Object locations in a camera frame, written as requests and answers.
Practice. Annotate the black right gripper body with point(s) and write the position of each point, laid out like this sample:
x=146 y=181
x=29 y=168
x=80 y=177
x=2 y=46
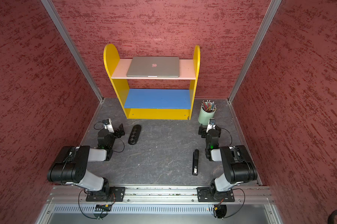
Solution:
x=202 y=130

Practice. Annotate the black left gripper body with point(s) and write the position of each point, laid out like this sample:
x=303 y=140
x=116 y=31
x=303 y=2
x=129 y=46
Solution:
x=116 y=134

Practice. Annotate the silver laptop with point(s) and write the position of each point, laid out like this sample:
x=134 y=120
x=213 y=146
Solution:
x=154 y=67

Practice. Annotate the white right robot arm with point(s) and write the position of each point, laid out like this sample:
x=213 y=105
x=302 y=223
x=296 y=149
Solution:
x=237 y=164

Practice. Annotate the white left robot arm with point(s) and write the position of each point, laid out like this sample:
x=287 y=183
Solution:
x=70 y=165

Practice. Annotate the black oval case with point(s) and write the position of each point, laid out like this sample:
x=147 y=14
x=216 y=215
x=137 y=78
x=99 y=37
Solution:
x=134 y=135

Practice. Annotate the mint green pencil cup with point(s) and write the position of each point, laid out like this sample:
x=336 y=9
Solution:
x=204 y=117

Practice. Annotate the black stapler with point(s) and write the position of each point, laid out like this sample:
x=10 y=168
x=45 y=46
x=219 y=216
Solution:
x=195 y=162

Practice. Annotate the bundle of coloured pencils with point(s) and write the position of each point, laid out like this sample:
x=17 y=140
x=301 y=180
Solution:
x=209 y=106

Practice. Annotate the yellow shelf with coloured boards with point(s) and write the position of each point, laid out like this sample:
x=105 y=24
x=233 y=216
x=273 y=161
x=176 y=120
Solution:
x=173 y=104

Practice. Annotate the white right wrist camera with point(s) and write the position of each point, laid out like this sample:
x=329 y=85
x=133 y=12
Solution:
x=212 y=124

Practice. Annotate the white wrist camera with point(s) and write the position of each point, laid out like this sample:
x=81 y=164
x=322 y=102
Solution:
x=107 y=124
x=212 y=124

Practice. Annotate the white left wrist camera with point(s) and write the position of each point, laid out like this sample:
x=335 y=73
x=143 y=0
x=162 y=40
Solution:
x=107 y=124

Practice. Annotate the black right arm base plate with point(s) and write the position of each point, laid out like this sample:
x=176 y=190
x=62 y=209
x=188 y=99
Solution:
x=206 y=194

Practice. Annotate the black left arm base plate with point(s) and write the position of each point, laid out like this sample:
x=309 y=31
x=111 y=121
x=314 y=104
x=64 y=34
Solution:
x=110 y=194

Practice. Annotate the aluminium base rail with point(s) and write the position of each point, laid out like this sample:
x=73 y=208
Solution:
x=161 y=194

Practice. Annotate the aluminium corner post left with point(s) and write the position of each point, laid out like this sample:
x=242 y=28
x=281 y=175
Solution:
x=52 y=12

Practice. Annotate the aluminium corner post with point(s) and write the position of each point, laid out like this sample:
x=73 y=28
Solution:
x=270 y=13
x=52 y=12

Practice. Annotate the aluminium corner post right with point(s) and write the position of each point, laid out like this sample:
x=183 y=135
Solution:
x=270 y=13

